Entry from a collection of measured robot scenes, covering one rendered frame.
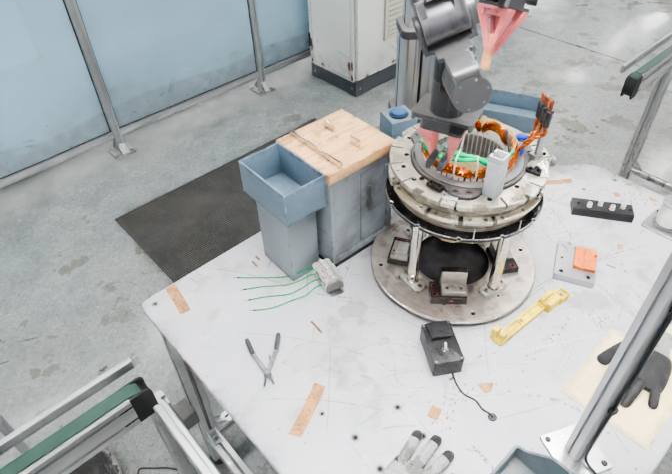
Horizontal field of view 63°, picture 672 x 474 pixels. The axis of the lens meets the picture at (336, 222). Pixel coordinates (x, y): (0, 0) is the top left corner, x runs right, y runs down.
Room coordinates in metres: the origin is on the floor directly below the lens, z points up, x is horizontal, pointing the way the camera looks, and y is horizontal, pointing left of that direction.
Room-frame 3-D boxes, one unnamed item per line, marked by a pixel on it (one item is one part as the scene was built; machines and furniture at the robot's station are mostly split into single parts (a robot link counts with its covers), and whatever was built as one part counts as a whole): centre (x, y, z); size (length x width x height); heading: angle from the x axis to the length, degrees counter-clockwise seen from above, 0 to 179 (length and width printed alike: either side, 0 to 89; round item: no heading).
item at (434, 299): (0.79, -0.24, 0.81); 0.08 x 0.05 x 0.02; 85
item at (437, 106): (0.77, -0.19, 1.32); 0.10 x 0.07 x 0.07; 60
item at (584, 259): (0.89, -0.59, 0.80); 0.07 x 0.05 x 0.01; 156
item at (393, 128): (1.19, -0.17, 0.91); 0.07 x 0.07 x 0.25; 21
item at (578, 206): (1.07, -0.70, 0.79); 0.15 x 0.05 x 0.02; 74
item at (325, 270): (0.87, 0.02, 0.80); 0.10 x 0.05 x 0.04; 25
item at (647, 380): (0.61, -0.60, 0.79); 0.24 x 0.13 x 0.02; 131
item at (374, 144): (1.04, -0.01, 1.05); 0.20 x 0.19 x 0.02; 129
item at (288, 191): (0.94, 0.11, 0.92); 0.17 x 0.11 x 0.28; 39
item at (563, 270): (0.89, -0.57, 0.79); 0.12 x 0.09 x 0.02; 156
